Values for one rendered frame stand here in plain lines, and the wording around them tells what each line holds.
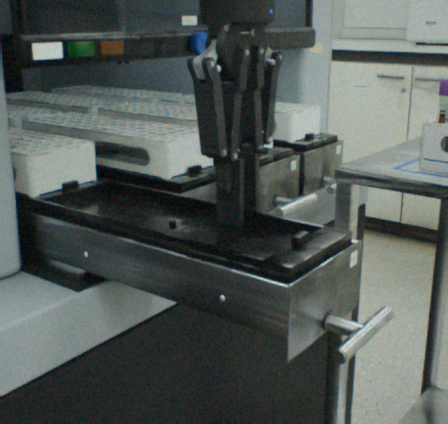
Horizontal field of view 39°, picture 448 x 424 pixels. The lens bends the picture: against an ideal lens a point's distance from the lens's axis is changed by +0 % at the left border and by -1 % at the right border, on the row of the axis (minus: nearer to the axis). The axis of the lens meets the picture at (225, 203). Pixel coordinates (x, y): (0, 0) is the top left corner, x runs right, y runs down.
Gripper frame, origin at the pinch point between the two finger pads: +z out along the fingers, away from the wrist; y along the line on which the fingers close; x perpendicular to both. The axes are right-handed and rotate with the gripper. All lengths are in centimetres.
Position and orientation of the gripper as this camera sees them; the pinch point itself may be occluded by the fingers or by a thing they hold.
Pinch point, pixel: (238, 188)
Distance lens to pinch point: 65.4
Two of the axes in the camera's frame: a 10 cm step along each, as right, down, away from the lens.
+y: -6.0, 2.3, -7.7
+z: 0.0, 9.6, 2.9
